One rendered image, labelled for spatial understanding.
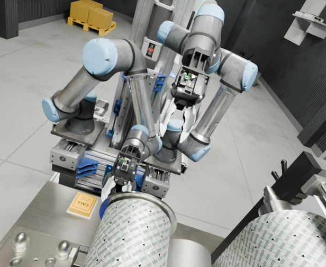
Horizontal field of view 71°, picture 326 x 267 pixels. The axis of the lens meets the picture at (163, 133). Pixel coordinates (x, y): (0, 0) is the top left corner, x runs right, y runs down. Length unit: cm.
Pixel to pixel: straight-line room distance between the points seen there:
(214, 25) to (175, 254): 52
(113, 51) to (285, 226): 67
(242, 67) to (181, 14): 37
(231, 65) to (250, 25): 665
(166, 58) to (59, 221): 86
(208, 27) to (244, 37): 712
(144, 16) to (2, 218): 157
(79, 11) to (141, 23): 510
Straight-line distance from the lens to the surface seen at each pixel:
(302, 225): 41
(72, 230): 84
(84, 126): 127
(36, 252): 66
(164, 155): 124
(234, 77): 104
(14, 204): 202
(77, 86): 97
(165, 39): 77
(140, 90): 93
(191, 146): 113
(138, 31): 122
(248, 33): 773
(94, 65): 82
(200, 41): 58
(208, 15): 64
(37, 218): 86
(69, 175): 138
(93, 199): 88
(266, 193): 53
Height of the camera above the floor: 162
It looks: 33 degrees down
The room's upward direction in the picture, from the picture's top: 22 degrees clockwise
